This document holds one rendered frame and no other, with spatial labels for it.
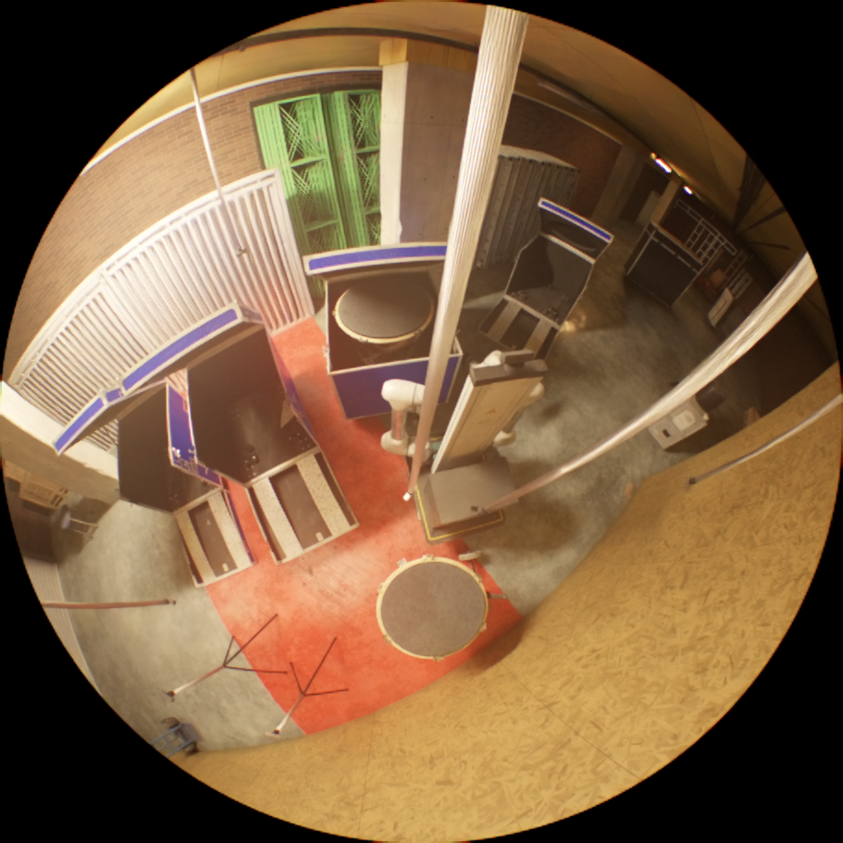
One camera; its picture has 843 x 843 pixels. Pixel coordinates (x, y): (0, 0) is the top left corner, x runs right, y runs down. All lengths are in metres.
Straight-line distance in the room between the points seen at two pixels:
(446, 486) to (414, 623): 0.93
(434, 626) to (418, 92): 3.71
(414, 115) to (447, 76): 0.48
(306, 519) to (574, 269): 4.89
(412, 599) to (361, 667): 1.28
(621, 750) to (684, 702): 0.31
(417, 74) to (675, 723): 3.78
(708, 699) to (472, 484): 1.85
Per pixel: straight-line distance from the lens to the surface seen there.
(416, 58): 2.59
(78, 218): 4.65
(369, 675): 2.96
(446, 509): 1.82
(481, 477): 1.91
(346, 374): 2.11
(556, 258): 4.83
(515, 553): 2.85
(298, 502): 2.79
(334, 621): 2.80
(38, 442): 3.77
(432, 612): 1.89
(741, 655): 1.56
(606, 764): 1.53
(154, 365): 1.76
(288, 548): 2.79
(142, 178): 4.34
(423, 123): 2.65
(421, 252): 1.81
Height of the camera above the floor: 2.62
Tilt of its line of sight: 65 degrees down
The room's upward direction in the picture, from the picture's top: 10 degrees clockwise
